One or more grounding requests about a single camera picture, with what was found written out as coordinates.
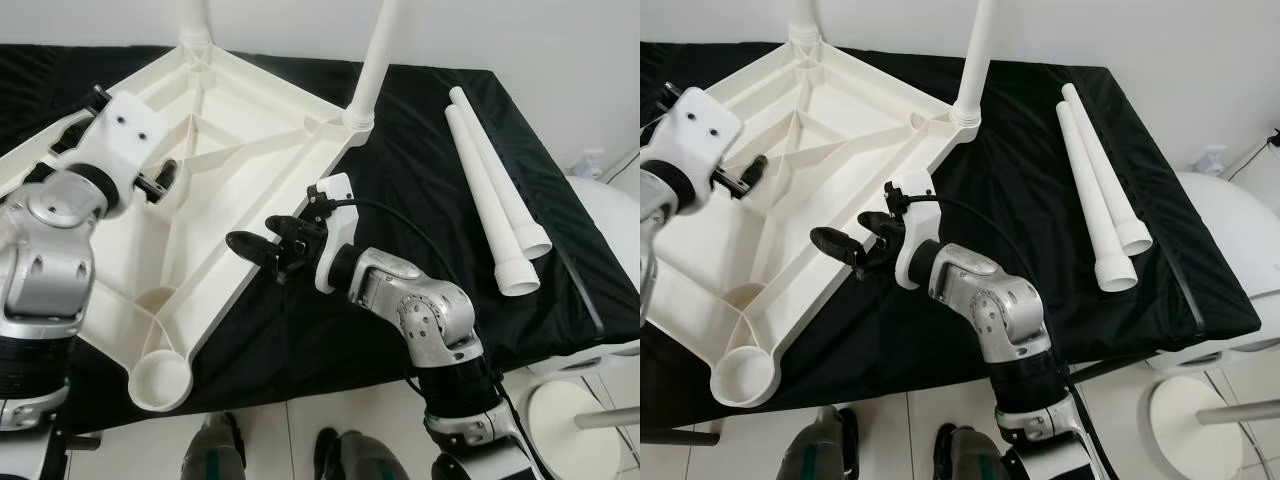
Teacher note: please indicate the white round base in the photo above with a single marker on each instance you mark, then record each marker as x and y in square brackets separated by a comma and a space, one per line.
[1195, 425]
[565, 425]

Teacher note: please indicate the grey robot left foot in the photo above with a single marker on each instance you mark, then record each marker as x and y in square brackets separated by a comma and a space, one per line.
[215, 455]
[820, 452]

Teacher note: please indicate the grey robot right foot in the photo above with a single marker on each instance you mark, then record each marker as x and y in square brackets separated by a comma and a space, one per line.
[365, 460]
[975, 458]

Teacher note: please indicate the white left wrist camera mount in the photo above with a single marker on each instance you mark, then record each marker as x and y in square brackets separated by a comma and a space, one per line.
[700, 125]
[120, 125]

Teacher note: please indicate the small white wall device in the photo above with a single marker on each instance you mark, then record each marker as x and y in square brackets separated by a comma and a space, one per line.
[590, 163]
[1210, 160]

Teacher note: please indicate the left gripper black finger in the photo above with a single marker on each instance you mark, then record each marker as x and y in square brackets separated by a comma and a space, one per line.
[168, 175]
[757, 170]

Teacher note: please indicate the black table cloth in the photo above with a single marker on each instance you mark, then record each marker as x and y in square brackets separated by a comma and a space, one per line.
[1020, 150]
[420, 150]

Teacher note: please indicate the grey robot foot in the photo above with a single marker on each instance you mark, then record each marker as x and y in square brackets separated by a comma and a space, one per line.
[820, 452]
[975, 458]
[215, 455]
[365, 460]

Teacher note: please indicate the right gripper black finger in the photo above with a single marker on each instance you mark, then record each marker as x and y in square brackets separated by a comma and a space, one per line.
[832, 242]
[875, 222]
[250, 245]
[285, 225]

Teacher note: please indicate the white plastic table top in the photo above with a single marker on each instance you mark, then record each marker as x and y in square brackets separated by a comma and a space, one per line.
[230, 160]
[850, 160]

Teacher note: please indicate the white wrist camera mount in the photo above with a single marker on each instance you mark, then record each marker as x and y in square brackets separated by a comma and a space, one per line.
[700, 125]
[340, 255]
[918, 260]
[120, 125]

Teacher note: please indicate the grey metal rod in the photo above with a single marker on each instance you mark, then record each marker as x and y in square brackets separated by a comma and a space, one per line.
[605, 418]
[1240, 412]

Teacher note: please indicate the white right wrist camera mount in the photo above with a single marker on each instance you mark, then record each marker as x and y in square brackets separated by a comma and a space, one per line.
[340, 255]
[918, 260]

